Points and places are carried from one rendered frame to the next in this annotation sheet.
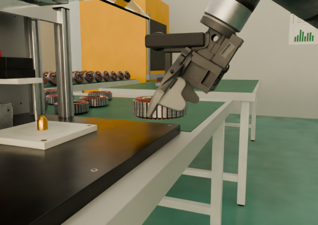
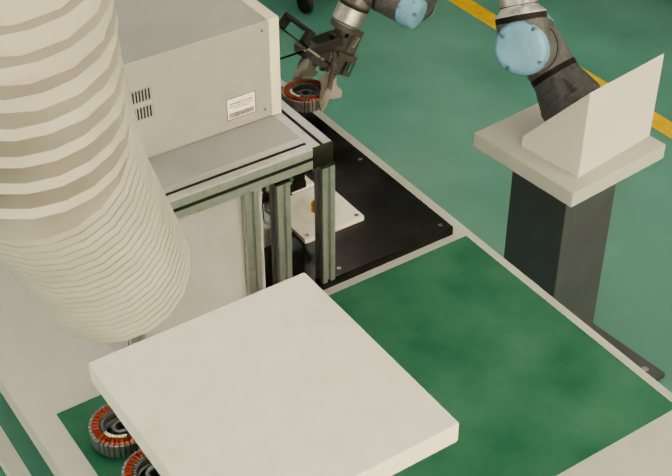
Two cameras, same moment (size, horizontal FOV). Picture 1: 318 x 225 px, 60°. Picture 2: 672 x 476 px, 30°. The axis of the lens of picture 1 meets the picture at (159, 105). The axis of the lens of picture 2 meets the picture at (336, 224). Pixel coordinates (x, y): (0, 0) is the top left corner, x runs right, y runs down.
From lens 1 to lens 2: 2.71 m
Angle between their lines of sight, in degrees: 57
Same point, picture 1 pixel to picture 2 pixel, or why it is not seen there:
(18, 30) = not seen: hidden behind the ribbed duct
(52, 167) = (341, 169)
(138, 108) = (307, 107)
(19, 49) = not seen: hidden behind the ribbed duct
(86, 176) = (366, 162)
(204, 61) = (346, 56)
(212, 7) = (350, 20)
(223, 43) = (352, 38)
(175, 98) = (335, 90)
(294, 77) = not seen: outside the picture
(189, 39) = (334, 44)
